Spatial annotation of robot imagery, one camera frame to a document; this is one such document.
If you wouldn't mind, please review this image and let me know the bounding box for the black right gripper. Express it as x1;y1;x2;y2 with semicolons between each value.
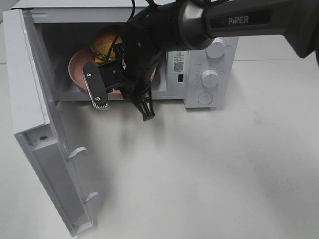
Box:
117;4;184;121

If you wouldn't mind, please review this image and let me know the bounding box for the round white door button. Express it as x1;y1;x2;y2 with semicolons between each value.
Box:
198;93;213;105

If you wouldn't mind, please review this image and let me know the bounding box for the burger with lettuce and cheese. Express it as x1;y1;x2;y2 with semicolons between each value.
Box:
90;25;120;64

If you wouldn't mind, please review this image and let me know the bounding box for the pink round plate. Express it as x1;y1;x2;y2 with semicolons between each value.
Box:
68;47;157;97

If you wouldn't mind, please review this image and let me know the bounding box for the white microwave door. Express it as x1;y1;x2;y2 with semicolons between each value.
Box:
3;9;98;236

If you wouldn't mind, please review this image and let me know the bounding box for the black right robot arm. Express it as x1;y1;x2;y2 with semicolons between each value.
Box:
116;0;319;120

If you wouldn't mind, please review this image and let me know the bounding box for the white microwave oven body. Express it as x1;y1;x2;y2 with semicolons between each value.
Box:
11;0;238;108

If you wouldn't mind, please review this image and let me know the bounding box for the lower white microwave knob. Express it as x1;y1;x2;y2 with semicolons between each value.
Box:
201;70;219;88

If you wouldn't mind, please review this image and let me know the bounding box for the white microwave knob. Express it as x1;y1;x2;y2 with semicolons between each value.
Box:
206;37;226;59
201;70;219;88

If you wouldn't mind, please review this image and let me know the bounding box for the upper white microwave knob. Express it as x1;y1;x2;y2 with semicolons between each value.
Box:
206;37;226;59

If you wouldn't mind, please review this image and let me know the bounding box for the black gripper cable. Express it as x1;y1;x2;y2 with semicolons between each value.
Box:
106;0;160;63

